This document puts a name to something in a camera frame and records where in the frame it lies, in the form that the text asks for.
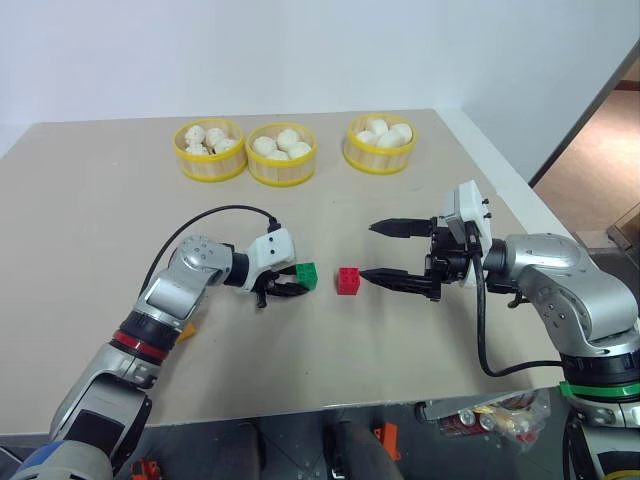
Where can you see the yellow-rimmed bamboo steamer basket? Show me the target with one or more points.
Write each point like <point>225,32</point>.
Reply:
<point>282,172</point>
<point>210,167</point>
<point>377,159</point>

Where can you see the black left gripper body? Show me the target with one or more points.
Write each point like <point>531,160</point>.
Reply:
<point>262,292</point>

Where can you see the clear plastic bag of items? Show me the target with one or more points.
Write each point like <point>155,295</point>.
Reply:
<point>500,420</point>

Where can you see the red studded cube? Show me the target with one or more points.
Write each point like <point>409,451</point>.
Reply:
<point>348,282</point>

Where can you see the yellow studded cube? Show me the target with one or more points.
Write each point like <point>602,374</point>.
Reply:
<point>187,333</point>

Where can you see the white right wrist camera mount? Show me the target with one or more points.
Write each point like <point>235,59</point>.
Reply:
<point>467,202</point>

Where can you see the dark rounded shape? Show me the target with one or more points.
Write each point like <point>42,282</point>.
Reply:
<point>248,452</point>
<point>357,452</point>

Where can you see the green studded cube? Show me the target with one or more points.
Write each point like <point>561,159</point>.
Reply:
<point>307,276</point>

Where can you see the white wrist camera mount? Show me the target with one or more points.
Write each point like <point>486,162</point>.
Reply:
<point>272,250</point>
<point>467,202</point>

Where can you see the beige table mat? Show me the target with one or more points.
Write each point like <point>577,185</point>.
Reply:
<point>350,350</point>

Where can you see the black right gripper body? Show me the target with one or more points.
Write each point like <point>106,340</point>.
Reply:
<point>445,260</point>

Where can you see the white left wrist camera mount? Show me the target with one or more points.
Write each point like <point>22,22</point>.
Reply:
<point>272,250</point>

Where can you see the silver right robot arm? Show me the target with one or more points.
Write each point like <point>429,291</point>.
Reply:
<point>565,280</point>

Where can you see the white steamed bun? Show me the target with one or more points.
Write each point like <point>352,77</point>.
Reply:
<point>375,124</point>
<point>288,138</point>
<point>263,145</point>
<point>225,145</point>
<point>278,155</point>
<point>390,140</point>
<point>195,149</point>
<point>194,134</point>
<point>402,133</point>
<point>366,137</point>
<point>215,134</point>
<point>300,149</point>

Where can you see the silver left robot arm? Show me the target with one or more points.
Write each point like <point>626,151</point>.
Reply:
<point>170,295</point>

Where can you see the brown wooden furniture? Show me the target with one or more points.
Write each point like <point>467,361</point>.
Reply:
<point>625,227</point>

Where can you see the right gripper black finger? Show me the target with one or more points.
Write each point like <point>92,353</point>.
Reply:
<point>402,228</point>
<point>397,281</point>

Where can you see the orange plastic part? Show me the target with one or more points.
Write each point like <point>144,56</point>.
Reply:
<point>147,470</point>
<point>388,440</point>

